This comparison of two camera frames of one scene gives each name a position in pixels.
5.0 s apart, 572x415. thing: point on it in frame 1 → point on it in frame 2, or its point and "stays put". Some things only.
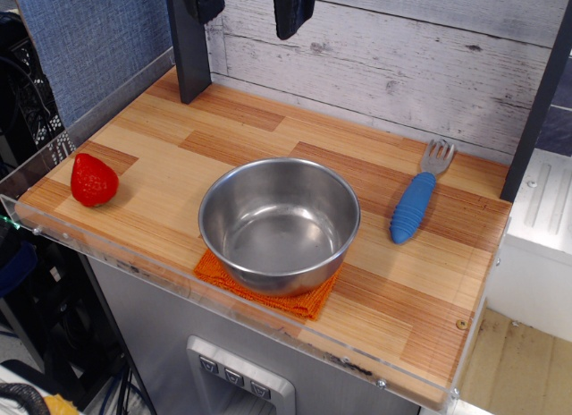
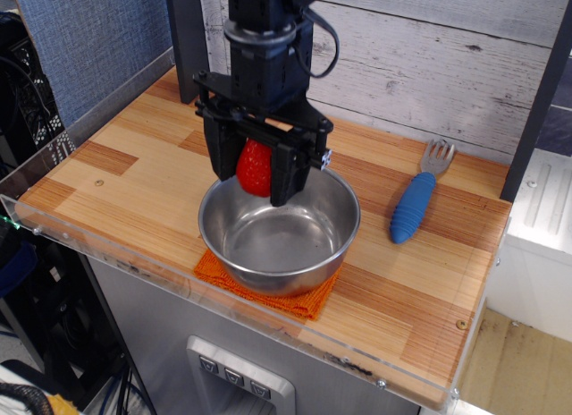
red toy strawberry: x=94 y=182 → x=253 y=168
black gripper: x=293 y=6 → x=270 y=91
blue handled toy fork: x=416 y=199 stays put
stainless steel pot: x=281 y=226 stays put
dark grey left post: x=189 y=27 stays put
